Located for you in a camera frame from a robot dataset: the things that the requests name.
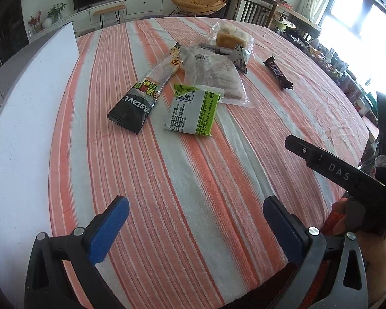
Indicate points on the wooden dining table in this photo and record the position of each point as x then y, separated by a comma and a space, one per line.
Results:
299, 17

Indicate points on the wooden dining chair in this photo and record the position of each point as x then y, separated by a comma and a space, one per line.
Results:
254, 8

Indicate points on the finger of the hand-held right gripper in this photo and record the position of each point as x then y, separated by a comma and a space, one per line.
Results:
328, 165

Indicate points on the brown chocolate bar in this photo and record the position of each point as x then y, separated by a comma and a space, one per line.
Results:
278, 72

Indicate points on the translucent pale snack packet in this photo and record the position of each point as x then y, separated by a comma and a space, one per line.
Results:
212, 77

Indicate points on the wooden bench stool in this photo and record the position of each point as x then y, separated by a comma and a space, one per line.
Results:
109, 8

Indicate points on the bright window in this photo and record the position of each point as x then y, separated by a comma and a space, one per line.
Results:
357, 22

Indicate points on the white television cabinet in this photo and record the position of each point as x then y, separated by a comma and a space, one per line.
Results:
148, 4

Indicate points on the person's right forearm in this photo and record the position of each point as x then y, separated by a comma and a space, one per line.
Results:
384, 254

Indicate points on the red flower arrangement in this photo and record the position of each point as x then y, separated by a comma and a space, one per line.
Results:
34, 21

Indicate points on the green white snack packet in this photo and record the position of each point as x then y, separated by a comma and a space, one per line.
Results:
189, 109

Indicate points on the leafy plant in pot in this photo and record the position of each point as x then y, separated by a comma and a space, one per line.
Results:
56, 11

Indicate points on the person's right hand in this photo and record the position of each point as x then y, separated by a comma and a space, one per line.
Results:
339, 222

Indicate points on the triangular patterned snack packet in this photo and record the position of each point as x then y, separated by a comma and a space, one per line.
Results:
241, 58

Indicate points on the dark sausage stick packet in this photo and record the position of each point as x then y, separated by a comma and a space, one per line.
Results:
218, 50

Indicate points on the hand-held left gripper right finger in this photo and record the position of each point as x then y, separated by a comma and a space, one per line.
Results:
281, 225

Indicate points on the black long snack packet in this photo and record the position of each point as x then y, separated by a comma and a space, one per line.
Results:
132, 109

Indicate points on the dark glass cabinet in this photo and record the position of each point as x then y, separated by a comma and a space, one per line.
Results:
9, 35

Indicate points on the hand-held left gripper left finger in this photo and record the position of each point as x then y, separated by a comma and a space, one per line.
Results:
111, 225

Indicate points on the orange striped tablecloth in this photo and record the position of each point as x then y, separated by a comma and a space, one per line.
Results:
212, 183

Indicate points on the clutter on sideboard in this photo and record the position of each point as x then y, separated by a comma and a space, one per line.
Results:
337, 67

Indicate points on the bread in clear bag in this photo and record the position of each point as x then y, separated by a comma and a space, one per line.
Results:
231, 38

